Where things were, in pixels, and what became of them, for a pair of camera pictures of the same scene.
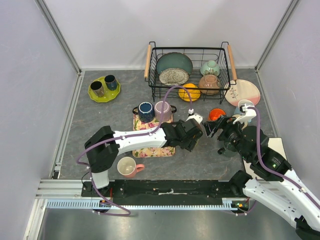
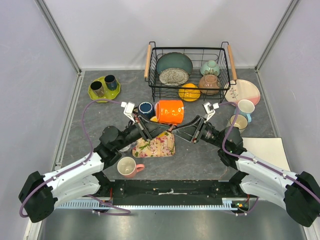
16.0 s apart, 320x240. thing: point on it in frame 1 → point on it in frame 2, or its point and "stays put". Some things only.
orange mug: x=214 y=114 → x=170 y=111
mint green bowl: x=210 y=67 stays put
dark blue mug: x=145 y=110 stays put
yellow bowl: x=194 y=90 stays put
